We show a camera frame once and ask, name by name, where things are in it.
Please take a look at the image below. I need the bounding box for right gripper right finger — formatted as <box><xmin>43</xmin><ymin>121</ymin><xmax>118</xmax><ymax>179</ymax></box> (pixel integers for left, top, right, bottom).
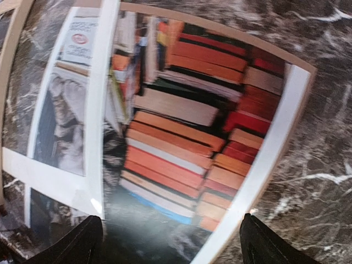
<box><xmin>239</xmin><ymin>213</ymin><xmax>318</xmax><ymax>264</ymax></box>

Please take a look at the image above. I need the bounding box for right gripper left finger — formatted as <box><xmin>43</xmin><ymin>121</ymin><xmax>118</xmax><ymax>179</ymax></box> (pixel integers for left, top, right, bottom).
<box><xmin>27</xmin><ymin>216</ymin><xmax>103</xmax><ymax>264</ymax></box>

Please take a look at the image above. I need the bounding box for white mat board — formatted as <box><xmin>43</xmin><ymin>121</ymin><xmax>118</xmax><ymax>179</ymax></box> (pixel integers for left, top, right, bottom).
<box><xmin>1</xmin><ymin>1</ymin><xmax>120</xmax><ymax>228</ymax></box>

